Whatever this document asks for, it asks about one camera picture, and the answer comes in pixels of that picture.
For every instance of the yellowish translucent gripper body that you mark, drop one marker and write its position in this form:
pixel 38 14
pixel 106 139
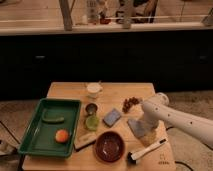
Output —
pixel 149 138

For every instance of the grey towel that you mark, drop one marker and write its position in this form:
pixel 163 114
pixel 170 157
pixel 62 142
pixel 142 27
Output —
pixel 136 128

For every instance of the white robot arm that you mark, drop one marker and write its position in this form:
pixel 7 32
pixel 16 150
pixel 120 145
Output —
pixel 156 108

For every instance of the small green cup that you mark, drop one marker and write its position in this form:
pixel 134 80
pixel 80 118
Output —
pixel 92 122

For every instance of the small metal cup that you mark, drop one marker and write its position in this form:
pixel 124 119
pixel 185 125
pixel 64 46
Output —
pixel 91 109

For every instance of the white paper cup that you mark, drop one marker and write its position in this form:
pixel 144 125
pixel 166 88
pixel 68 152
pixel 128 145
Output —
pixel 93 89

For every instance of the dark red bowl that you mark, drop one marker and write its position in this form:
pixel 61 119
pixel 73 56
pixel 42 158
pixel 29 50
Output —
pixel 109 147

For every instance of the brown grape bunch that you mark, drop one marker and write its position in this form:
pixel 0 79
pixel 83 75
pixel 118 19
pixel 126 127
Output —
pixel 129 103

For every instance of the blue sponge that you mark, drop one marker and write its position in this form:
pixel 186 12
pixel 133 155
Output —
pixel 112 117

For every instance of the wooden block scraper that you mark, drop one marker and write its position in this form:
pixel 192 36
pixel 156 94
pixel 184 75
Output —
pixel 84 140

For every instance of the orange fruit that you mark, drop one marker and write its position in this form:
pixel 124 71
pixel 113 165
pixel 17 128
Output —
pixel 62 136

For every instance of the green cucumber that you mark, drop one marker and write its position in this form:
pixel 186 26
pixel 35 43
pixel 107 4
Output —
pixel 56 120

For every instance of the green plastic tray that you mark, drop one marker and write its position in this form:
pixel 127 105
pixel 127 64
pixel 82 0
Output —
pixel 39 137

